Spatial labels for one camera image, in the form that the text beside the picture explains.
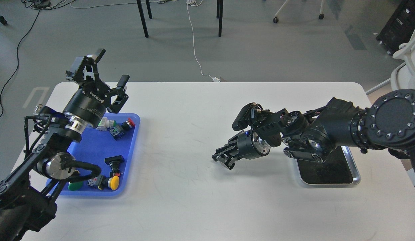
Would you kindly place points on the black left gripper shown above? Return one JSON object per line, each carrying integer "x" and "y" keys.
{"x": 94, "y": 98}

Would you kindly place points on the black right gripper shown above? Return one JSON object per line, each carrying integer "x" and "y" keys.
{"x": 245, "y": 144}

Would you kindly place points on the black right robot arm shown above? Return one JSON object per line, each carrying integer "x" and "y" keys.
{"x": 388, "y": 124}

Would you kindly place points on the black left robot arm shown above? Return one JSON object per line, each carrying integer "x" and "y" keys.
{"x": 28, "y": 194}

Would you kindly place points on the blue plastic tray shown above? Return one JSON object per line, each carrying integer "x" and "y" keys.
{"x": 97, "y": 145}

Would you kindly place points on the black table leg left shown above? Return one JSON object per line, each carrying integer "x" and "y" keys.
{"x": 142, "y": 16}

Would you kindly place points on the black table leg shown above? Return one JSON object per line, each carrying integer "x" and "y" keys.
{"x": 219, "y": 16}
{"x": 142, "y": 16}

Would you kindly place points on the silver metal tray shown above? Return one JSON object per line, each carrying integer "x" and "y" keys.
{"x": 339, "y": 170}

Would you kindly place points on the black table leg right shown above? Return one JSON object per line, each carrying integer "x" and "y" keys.
{"x": 219, "y": 16}

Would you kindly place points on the white rolling chair base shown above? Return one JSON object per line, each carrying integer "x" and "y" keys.
{"x": 297, "y": 11}

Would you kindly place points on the white office chair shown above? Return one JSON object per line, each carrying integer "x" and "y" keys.
{"x": 403, "y": 77}

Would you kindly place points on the black equipment case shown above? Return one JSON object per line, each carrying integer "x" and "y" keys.
{"x": 399, "y": 28}

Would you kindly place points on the green white selector switch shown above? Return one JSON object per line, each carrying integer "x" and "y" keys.
{"x": 106, "y": 124}

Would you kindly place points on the red push button switch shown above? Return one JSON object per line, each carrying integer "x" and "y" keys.
{"x": 117, "y": 131}

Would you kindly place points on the black push button switch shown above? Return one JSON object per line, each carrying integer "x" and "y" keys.
{"x": 114, "y": 163}

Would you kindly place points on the yellow push button switch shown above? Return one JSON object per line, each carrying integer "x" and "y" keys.
{"x": 101, "y": 182}

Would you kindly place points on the green push button switch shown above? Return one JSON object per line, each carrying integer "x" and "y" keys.
{"x": 75, "y": 186}

